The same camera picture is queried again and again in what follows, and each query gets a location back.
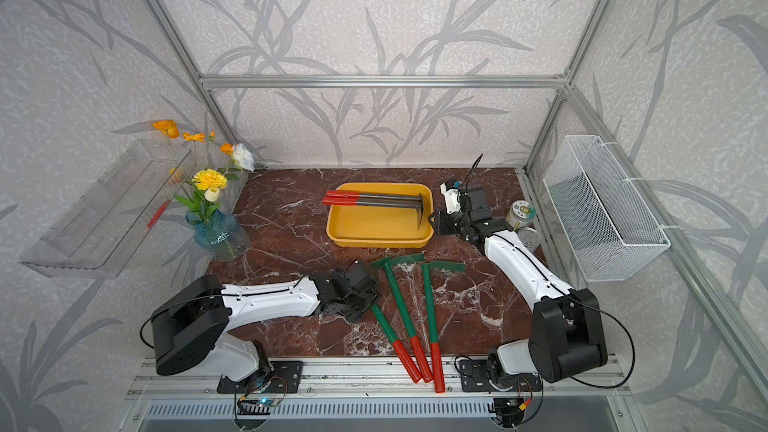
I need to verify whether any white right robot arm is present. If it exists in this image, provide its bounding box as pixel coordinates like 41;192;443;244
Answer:
430;181;608;388

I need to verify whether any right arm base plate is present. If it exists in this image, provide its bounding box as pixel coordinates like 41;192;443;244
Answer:
453;355;544;395

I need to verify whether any right circuit board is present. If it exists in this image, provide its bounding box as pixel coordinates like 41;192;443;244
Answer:
488;397;532;423

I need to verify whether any circuit board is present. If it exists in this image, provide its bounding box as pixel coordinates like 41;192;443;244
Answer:
235;397;283;417
488;397;532;423

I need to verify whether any white wire mesh basket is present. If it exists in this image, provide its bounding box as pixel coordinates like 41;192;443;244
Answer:
543;135;671;282

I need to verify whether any clear acrylic wall shelf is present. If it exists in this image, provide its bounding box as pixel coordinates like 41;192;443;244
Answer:
20;140;197;279

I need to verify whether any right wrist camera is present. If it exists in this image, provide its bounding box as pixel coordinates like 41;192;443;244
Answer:
440;180;461;214

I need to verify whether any metal pull-tab can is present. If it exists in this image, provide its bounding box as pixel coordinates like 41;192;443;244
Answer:
516;227;542;252

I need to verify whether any yellow plastic storage box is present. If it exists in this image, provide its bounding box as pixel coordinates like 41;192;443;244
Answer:
326;182;434;249

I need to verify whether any artificial flower bouquet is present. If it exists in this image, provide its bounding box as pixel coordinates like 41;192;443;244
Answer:
147;120;256;228

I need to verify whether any aluminium frame profile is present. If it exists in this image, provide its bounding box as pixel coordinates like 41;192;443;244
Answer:
142;0;767;400

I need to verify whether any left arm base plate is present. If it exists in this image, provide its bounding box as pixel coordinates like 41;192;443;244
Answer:
216;360;304;395

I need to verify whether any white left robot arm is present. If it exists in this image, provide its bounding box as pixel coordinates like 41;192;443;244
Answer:
148;261;379;383

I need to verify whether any left circuit board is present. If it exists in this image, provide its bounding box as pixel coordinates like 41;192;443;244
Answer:
235;397;283;417

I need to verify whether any blue glass flower vase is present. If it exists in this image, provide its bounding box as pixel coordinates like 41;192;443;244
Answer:
185;210;250;262

